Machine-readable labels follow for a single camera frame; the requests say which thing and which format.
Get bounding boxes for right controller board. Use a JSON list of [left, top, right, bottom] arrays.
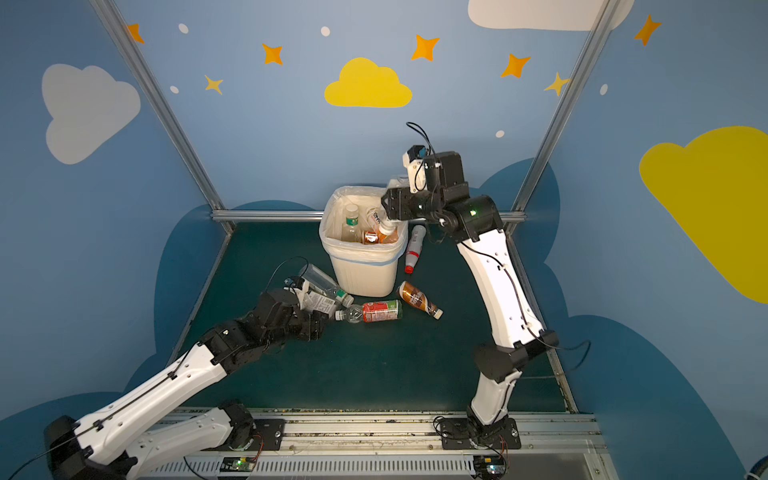
[[471, 455, 507, 480]]

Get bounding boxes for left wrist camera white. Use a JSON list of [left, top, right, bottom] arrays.
[[284, 275, 309, 302]]

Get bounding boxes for clear bottle green cap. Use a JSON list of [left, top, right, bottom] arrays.
[[300, 264, 354, 308]]

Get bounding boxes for left controller board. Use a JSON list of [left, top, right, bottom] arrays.
[[220, 457, 257, 474]]

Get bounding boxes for white bottle red cap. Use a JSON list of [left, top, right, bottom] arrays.
[[404, 224, 427, 274]]

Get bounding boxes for controller board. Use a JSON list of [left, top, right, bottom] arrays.
[[220, 457, 257, 474], [471, 455, 507, 480]]

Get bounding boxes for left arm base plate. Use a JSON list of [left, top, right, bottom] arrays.
[[239, 418, 286, 452]]

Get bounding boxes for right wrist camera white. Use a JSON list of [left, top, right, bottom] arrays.
[[403, 145, 428, 194]]

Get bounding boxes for red label clear bottle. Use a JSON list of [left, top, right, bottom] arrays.
[[334, 300, 402, 324]]

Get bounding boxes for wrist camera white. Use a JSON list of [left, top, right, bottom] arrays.
[[403, 145, 428, 194], [284, 275, 309, 302]]

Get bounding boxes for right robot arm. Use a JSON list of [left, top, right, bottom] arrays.
[[381, 145, 559, 432]]

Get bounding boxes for aluminium rail frame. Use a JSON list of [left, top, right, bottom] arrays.
[[136, 408, 618, 479]]

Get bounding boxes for brown Nescafe coffee bottle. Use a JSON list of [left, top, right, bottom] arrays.
[[398, 281, 443, 320]]

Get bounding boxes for yellow red label bottle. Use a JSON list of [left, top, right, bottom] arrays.
[[361, 231, 380, 245]]

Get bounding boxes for white plastic trash bin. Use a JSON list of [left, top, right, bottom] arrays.
[[319, 186, 408, 298]]

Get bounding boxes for clear bottle green band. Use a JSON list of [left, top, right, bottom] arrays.
[[341, 203, 361, 243]]

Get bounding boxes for orange label bottle white cap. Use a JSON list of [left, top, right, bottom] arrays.
[[366, 207, 399, 244]]

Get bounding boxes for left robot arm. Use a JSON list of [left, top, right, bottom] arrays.
[[44, 289, 331, 479]]

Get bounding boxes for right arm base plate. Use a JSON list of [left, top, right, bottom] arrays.
[[433, 416, 521, 451]]

